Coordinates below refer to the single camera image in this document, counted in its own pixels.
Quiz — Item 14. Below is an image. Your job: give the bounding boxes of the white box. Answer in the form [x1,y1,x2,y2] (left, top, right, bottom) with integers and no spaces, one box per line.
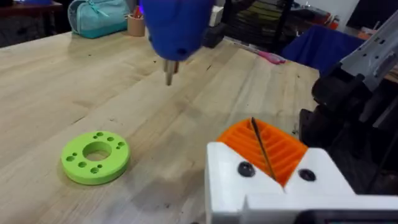
[208,5,224,27]

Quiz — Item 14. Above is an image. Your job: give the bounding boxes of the teal zip bag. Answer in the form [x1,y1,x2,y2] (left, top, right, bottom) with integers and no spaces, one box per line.
[67,0,132,40]

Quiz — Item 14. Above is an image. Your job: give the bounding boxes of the black wire shelf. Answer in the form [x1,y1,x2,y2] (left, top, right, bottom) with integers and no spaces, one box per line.
[221,0,332,53]

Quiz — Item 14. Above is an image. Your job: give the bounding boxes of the blue cloth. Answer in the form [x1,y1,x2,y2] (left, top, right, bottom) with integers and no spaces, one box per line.
[281,24,365,77]

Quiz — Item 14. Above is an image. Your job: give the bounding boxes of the pink tool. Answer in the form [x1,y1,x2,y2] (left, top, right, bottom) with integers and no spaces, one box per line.
[248,46,287,65]

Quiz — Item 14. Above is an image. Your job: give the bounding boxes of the green disc with holes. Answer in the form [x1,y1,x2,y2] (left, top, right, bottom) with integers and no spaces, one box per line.
[60,130,131,186]

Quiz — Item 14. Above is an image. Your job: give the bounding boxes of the blue electric screwdriver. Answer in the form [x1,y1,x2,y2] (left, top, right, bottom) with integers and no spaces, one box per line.
[139,0,216,86]

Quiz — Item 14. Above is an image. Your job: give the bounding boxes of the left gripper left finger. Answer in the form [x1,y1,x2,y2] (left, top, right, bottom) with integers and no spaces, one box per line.
[205,117,285,224]

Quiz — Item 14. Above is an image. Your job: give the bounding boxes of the brown cup with pens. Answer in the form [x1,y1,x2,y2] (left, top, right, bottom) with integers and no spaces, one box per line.
[127,6,146,37]

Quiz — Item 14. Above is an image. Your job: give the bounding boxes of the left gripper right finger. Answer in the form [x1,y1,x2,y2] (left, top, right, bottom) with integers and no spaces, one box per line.
[252,117,356,196]

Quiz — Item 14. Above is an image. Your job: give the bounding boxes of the small black box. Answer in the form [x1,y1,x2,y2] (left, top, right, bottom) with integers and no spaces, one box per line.
[203,22,228,49]

